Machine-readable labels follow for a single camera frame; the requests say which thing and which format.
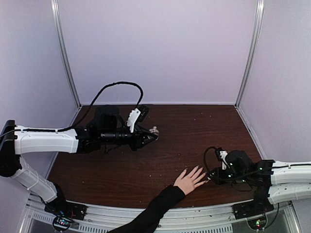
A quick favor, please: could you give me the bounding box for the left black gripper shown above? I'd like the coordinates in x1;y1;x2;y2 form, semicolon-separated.
100;123;157;151

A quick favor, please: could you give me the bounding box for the right aluminium frame post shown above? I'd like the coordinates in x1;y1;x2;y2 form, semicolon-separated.
235;0;265;109

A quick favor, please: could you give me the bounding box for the left black sleeved cable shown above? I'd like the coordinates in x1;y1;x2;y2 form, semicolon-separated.
55;82;144;133

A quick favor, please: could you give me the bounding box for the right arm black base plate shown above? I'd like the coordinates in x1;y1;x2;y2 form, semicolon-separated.
232;200;274;219

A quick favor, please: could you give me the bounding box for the person's bare hand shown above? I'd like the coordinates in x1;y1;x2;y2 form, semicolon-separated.
173;166;208;195

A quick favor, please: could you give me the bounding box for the aluminium front rail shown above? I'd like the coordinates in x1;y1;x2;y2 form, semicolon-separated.
17;194;301;233

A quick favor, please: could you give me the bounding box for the aluminium frame post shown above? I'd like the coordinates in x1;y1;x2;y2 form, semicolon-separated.
235;0;265;109
51;0;81;108

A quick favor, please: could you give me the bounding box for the left round circuit board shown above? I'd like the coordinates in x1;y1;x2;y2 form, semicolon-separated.
52;216;72;232

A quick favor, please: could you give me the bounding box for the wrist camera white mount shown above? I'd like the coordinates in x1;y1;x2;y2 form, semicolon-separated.
215;148;228;170
126;108;141;133

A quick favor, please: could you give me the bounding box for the glitter nail polish bottle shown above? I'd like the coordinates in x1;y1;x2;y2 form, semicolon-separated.
149;126;159;140

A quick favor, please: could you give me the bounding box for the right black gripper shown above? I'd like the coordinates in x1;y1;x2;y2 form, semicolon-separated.
207;167;249;186

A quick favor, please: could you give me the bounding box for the black sleeved forearm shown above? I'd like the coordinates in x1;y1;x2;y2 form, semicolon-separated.
109;185;186;233

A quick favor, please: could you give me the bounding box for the left aluminium frame post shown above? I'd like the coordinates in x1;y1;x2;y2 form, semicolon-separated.
51;0;81;108

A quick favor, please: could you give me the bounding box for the round circuit board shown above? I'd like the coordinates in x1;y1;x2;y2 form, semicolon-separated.
52;216;72;232
247;216;267;231

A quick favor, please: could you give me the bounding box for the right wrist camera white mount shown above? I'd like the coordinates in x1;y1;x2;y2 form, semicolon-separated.
215;148;228;170

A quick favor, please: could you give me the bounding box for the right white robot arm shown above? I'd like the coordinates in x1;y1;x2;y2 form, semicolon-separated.
203;146;311;218

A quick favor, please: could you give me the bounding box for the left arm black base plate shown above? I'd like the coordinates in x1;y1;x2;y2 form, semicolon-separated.
44;202;87;220

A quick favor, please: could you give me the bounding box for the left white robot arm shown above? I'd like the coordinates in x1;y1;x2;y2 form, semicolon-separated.
0;105;159;216

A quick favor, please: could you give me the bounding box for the right round circuit board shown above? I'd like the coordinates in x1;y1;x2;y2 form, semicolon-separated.
247;216;267;231

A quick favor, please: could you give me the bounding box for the black sleeved cable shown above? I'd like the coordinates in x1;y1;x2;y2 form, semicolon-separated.
55;82;144;133
203;146;273;186

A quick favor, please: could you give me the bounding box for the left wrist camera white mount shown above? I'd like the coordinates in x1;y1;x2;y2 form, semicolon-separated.
126;108;141;133

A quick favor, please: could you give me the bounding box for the right black sleeved cable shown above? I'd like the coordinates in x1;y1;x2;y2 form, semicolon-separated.
203;146;273;186

